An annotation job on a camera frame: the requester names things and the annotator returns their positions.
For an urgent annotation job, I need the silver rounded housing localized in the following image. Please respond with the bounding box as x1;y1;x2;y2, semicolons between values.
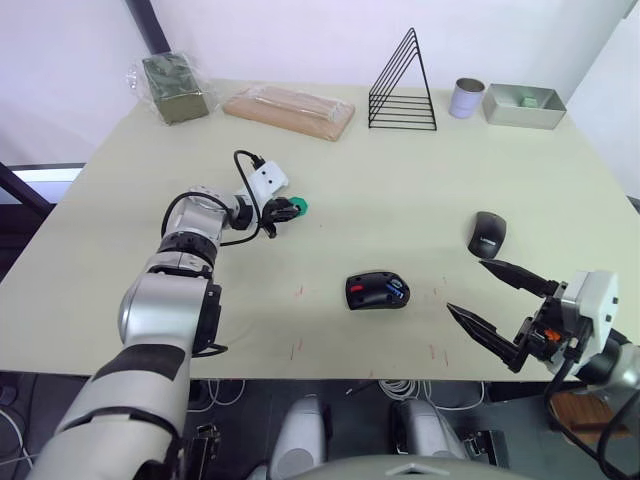
269;394;332;480
390;398;469;464

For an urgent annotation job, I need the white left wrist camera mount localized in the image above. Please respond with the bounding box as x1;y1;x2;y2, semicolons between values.
246;160;291;202

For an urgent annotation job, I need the brown wooden board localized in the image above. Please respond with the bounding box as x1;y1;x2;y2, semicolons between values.
549;389;632;441

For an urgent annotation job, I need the dark side table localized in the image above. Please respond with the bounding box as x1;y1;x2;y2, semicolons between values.
0;160;89;221

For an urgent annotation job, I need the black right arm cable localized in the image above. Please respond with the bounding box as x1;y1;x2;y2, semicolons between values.
543;359;640;480

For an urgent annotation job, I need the grey robot torso surface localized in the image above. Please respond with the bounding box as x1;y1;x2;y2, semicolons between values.
249;453;514;480

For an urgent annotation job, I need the black mouse base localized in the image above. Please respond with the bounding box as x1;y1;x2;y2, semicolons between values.
344;270;413;312

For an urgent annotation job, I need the wooden tray in plastic wrap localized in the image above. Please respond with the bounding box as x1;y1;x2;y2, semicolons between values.
221;85;357;142

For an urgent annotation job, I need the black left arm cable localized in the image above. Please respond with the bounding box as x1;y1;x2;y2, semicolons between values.
161;149;279;249

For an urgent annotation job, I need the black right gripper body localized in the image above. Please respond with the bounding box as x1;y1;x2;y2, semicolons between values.
510;282;592;374

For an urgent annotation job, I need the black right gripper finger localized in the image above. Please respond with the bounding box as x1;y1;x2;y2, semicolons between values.
478;258;560;297
445;302;527;374

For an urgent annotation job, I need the black mouse cover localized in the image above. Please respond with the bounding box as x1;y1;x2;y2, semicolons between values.
467;210;508;259

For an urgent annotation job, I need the white cable coil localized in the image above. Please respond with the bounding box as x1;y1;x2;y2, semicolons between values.
377;379;420;400

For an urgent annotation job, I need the green block in plastic bag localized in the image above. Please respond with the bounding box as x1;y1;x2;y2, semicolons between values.
124;48;217;126

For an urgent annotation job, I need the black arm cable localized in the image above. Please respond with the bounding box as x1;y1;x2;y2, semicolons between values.
543;359;640;480
161;149;279;249

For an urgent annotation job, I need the grey metal box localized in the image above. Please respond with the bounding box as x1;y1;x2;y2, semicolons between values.
481;82;568;131

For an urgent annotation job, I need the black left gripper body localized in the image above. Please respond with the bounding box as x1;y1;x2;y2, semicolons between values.
256;197;285;227

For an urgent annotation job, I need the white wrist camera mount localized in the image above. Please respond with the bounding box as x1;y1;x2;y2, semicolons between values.
545;269;619;377
246;160;291;202

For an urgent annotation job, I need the black wire file rack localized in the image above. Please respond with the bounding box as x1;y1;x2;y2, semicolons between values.
367;27;438;132

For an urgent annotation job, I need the white metal cup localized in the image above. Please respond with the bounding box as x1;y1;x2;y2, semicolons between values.
448;77;487;120

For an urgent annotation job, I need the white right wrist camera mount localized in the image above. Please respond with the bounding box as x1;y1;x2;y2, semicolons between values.
545;269;619;377

